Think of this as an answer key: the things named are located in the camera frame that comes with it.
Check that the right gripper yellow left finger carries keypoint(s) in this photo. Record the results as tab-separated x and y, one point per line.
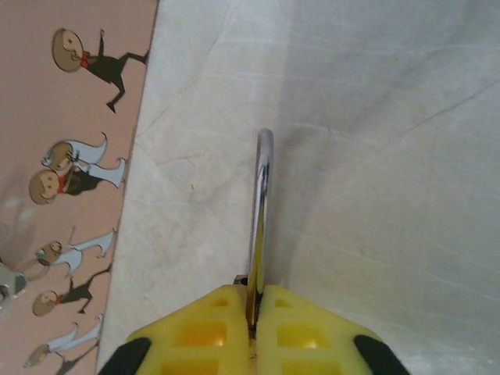
195	343

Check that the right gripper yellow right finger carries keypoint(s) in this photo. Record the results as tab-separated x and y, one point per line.
312	343

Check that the pink tin box cartoon couple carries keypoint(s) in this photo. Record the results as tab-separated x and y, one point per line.
58	117

